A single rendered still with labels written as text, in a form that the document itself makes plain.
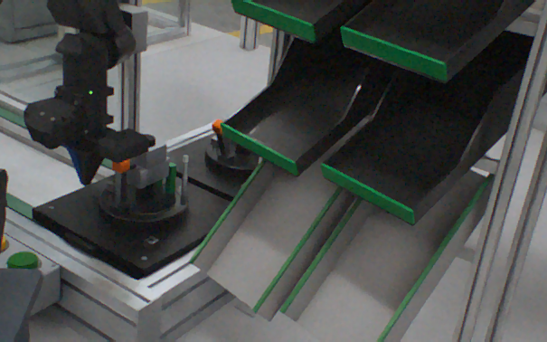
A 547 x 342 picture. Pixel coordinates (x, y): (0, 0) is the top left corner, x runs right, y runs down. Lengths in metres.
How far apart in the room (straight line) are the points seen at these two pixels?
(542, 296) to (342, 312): 0.53
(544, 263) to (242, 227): 0.65
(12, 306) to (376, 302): 0.42
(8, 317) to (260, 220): 0.35
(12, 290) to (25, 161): 0.62
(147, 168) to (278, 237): 0.26
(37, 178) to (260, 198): 0.52
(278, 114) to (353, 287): 0.24
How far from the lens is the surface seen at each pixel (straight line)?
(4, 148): 1.53
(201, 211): 1.20
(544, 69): 0.83
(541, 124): 2.09
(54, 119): 1.00
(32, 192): 1.37
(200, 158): 1.37
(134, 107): 1.38
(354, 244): 0.96
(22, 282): 0.89
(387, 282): 0.93
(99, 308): 1.07
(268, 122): 0.94
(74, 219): 1.18
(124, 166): 1.12
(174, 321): 1.09
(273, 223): 1.00
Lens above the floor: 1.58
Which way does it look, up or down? 27 degrees down
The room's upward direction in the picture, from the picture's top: 7 degrees clockwise
